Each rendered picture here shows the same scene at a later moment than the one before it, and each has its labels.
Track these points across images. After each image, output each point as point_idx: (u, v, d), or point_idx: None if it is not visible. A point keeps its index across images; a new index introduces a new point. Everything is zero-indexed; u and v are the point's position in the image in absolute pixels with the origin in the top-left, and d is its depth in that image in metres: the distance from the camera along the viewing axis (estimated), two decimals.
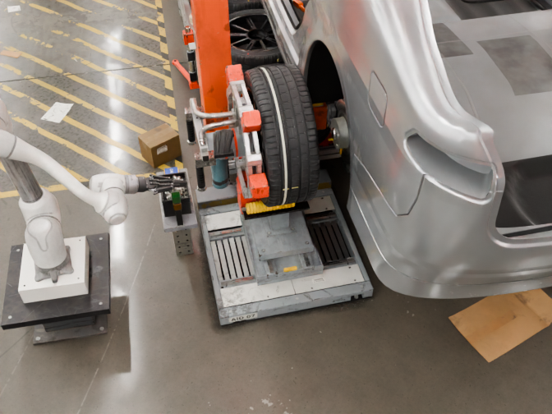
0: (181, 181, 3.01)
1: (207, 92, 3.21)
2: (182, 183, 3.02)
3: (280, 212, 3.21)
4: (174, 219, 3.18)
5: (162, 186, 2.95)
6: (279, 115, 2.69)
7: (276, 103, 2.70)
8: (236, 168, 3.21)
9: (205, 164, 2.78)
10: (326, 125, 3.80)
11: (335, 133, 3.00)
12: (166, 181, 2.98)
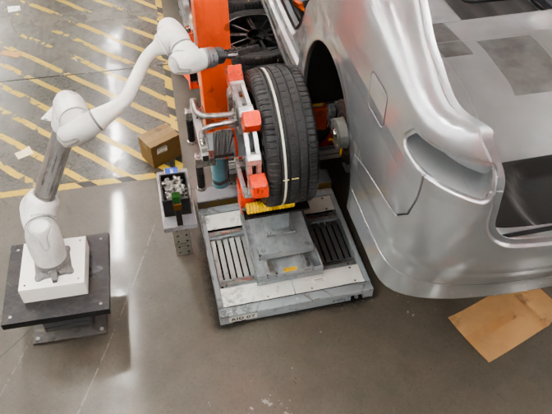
0: (255, 49, 2.84)
1: (207, 92, 3.21)
2: (256, 46, 2.85)
3: (280, 212, 3.21)
4: (174, 219, 3.18)
5: None
6: (277, 103, 2.70)
7: (273, 92, 2.73)
8: (236, 168, 3.21)
9: (205, 164, 2.78)
10: (326, 125, 3.80)
11: (335, 133, 3.00)
12: None
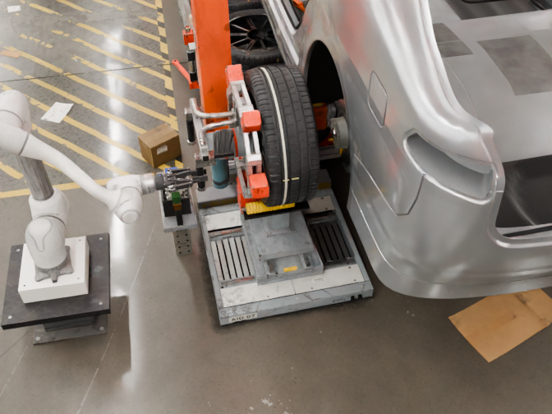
0: (202, 179, 2.84)
1: (207, 92, 3.21)
2: (204, 177, 2.83)
3: (280, 212, 3.21)
4: (174, 219, 3.18)
5: (179, 175, 2.86)
6: (277, 103, 2.70)
7: (273, 92, 2.73)
8: (236, 168, 3.21)
9: (205, 164, 2.78)
10: (326, 125, 3.80)
11: (335, 133, 3.00)
12: (186, 181, 2.83)
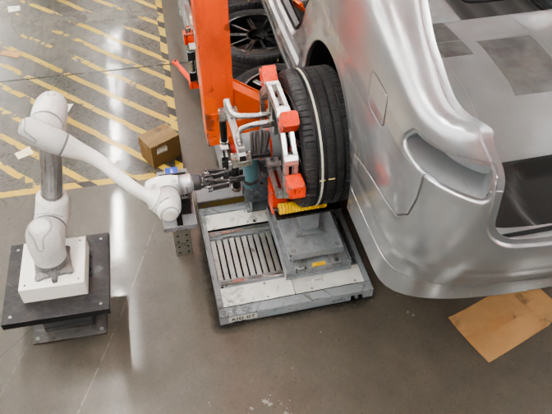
0: (239, 180, 2.84)
1: (207, 92, 3.21)
2: (241, 177, 2.83)
3: (312, 212, 3.21)
4: (174, 219, 3.18)
5: (216, 175, 2.86)
6: (314, 103, 2.70)
7: (310, 92, 2.73)
8: (268, 168, 3.21)
9: (241, 164, 2.78)
10: None
11: None
12: (223, 181, 2.84)
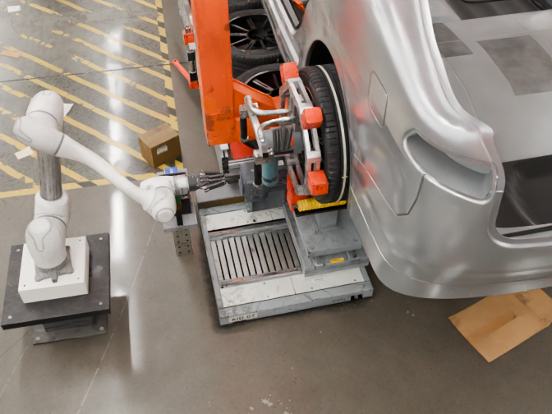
0: (234, 178, 2.85)
1: (207, 92, 3.21)
2: (236, 176, 2.84)
3: (331, 209, 3.23)
4: (174, 219, 3.18)
5: (212, 177, 2.85)
6: (337, 100, 2.72)
7: (333, 89, 2.74)
8: (287, 166, 3.23)
9: (264, 161, 2.80)
10: None
11: None
12: (218, 181, 2.84)
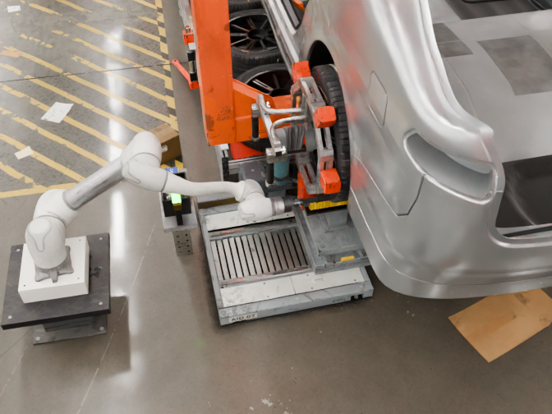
0: (325, 199, 3.02)
1: (207, 92, 3.21)
2: (327, 195, 3.02)
3: (342, 207, 3.23)
4: (174, 219, 3.18)
5: None
6: None
7: None
8: (298, 164, 3.23)
9: (277, 160, 2.80)
10: None
11: None
12: None
